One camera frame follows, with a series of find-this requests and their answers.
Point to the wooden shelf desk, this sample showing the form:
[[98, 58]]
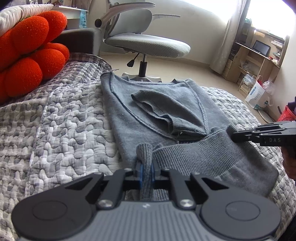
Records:
[[242, 62]]

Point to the person's right hand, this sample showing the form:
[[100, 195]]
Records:
[[290, 162]]

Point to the grey checkered quilted blanket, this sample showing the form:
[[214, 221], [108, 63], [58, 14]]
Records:
[[60, 129]]

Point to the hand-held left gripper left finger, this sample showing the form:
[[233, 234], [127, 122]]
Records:
[[138, 173]]

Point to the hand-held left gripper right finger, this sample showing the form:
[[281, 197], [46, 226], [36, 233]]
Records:
[[155, 177]]

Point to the grey knit sweater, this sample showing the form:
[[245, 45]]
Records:
[[129, 111]]

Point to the beige curtain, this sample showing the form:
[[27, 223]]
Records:
[[227, 39]]

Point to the white pillow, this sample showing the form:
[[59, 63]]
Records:
[[20, 12]]

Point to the clear plastic bag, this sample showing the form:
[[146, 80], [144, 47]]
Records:
[[268, 86]]

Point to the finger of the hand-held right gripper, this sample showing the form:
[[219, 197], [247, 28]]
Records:
[[245, 136]]

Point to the white grey office chair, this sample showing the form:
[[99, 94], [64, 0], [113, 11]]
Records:
[[143, 44]]

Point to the white paper shopping bag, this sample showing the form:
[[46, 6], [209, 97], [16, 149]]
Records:
[[256, 95]]

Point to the blue plastic bag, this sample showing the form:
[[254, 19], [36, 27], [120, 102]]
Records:
[[82, 20]]

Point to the white desk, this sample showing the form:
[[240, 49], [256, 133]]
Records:
[[71, 14]]

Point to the black tablet screen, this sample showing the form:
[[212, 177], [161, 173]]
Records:
[[261, 48]]

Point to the red flower-shaped cushion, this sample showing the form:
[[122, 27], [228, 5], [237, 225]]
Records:
[[27, 53]]

